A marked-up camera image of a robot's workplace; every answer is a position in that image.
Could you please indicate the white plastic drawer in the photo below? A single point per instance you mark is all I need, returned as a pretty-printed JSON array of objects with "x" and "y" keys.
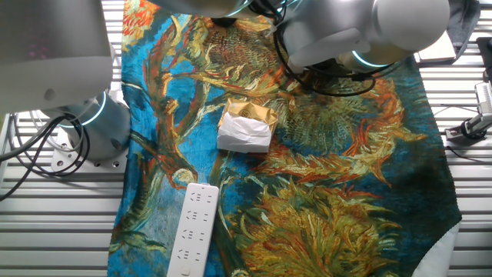
[{"x": 295, "y": 66}]

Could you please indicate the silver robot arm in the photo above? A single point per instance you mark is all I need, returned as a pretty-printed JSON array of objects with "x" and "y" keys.
[{"x": 50, "y": 57}]

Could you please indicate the gold tissue pack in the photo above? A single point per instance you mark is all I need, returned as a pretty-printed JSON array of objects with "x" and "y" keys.
[{"x": 244, "y": 134}]

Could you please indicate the sunflower painting tablecloth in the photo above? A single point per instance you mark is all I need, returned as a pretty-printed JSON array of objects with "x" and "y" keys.
[{"x": 326, "y": 192}]

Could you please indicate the white power strip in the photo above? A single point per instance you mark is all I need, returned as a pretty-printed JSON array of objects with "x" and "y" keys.
[{"x": 192, "y": 231}]

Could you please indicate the white flat pad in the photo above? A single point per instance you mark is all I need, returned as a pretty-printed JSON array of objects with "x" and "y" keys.
[{"x": 438, "y": 52}]

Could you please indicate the white fabric sheet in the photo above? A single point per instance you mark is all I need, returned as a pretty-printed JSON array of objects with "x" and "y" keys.
[{"x": 438, "y": 257}]

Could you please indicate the dark grey cloth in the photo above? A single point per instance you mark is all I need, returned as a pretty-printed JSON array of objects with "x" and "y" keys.
[{"x": 467, "y": 23}]

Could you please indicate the black device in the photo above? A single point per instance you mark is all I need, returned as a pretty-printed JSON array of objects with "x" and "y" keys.
[{"x": 486, "y": 50}]

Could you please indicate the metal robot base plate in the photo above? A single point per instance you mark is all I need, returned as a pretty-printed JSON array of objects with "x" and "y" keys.
[{"x": 65, "y": 163}]

